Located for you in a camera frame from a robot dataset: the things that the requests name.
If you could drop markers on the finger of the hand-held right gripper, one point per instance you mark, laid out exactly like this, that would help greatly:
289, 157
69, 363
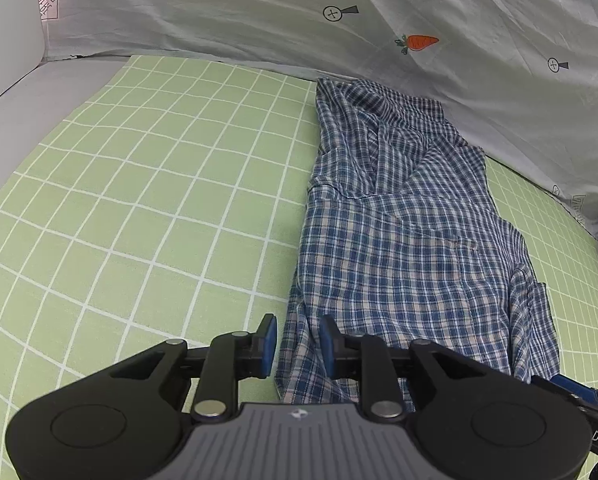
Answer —
574, 387

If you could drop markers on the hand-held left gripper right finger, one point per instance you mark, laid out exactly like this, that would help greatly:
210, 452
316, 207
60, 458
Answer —
329, 350

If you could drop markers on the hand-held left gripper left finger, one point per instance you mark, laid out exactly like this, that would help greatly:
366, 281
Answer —
268, 345

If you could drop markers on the blue plaid shirt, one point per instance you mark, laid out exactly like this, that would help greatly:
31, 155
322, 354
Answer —
404, 235

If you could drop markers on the green grid mat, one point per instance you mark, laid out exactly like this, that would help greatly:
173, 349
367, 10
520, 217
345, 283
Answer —
154, 185

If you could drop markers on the grey printed bed sheet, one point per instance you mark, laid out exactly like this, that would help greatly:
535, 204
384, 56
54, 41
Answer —
279, 10

